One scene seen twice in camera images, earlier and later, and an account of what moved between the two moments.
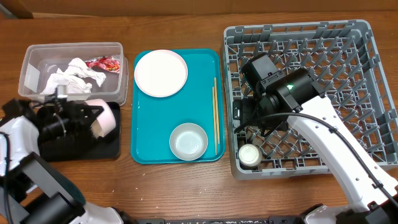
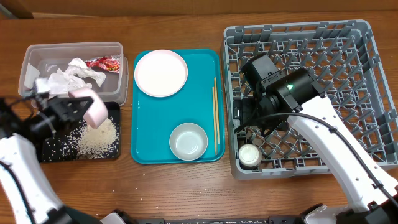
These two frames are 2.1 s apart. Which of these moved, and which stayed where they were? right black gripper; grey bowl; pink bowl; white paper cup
Moved: pink bowl
Stayed: white paper cup; grey bowl; right black gripper
